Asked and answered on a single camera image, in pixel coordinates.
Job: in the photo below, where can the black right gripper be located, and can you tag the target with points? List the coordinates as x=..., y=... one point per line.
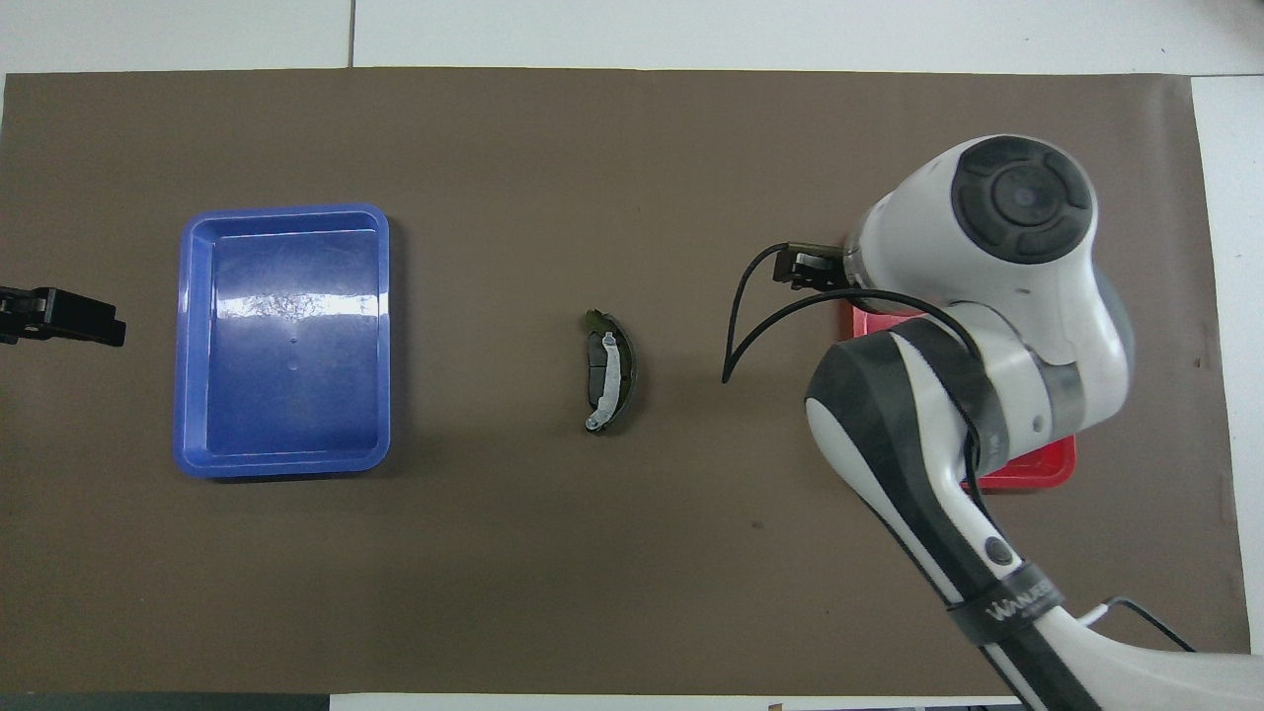
x=812, y=267

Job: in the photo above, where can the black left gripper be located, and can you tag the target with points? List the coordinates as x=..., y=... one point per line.
x=15, y=314

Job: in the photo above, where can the curved brake shoe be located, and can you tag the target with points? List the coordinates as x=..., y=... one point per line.
x=612, y=380

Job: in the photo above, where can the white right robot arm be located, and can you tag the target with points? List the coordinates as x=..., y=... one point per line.
x=987, y=296

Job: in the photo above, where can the blue plastic tray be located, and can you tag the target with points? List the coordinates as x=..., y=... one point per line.
x=286, y=395

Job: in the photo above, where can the red plastic tray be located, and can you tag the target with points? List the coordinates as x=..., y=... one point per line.
x=1027, y=469

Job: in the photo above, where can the brown paper table mat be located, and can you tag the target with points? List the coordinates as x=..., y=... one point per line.
x=592, y=573

